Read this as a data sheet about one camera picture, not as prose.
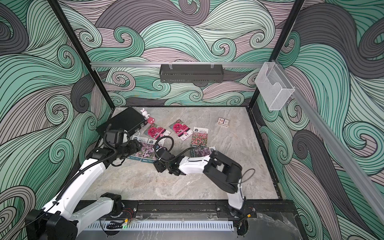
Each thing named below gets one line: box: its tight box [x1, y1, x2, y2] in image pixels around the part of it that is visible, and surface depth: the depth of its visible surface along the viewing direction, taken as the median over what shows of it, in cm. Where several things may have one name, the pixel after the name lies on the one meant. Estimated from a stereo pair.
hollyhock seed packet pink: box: [168, 119, 194, 141], surface depth 108 cm
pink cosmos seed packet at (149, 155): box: [140, 138, 159, 164], surface depth 94 cm
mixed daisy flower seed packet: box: [190, 126, 209, 148], surface depth 103 cm
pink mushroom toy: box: [147, 116, 155, 124], surface depth 112 cm
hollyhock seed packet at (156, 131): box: [143, 123, 171, 140], surface depth 106 cm
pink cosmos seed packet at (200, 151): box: [190, 147, 211, 158], surface depth 95 cm
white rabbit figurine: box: [140, 107, 150, 120], surface depth 109 cm
